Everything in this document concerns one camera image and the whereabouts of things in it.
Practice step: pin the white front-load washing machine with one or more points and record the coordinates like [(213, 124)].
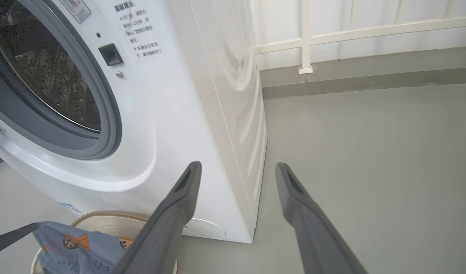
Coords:
[(172, 125)]

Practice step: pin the stainless steel perforated drum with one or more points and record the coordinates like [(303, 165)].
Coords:
[(46, 68)]

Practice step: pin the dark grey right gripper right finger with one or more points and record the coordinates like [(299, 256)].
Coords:
[(316, 236)]

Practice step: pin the grey warning sticker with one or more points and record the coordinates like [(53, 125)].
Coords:
[(76, 9)]

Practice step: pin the blue energy label sticker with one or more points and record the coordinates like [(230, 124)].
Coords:
[(70, 208)]

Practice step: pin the blue cartoon print garment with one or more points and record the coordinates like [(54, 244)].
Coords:
[(80, 255)]

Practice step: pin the grey rubber door gasket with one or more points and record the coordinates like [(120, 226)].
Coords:
[(111, 125)]

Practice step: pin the white metal railing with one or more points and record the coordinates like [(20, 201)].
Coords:
[(306, 38)]

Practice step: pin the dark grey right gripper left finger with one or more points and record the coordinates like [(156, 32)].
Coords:
[(164, 228)]

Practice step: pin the cream perforated laundry basket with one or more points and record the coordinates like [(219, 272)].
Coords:
[(111, 220)]

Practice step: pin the round white filter cover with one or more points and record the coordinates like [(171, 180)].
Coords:
[(206, 228)]

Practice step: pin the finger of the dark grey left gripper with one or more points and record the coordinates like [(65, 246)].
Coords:
[(12, 239)]

